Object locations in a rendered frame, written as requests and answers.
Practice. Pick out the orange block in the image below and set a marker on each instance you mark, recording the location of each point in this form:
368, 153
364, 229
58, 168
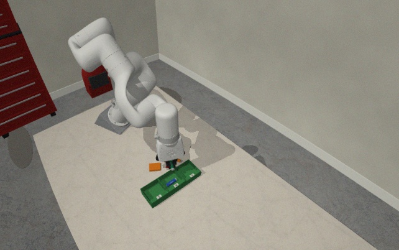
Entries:
154, 167

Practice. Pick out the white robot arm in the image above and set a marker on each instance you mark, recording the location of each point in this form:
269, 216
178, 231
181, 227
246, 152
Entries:
96, 45

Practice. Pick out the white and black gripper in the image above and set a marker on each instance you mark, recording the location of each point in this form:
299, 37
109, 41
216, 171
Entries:
166, 152

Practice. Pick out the green three-compartment tray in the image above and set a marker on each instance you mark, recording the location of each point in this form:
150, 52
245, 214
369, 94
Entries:
156, 191

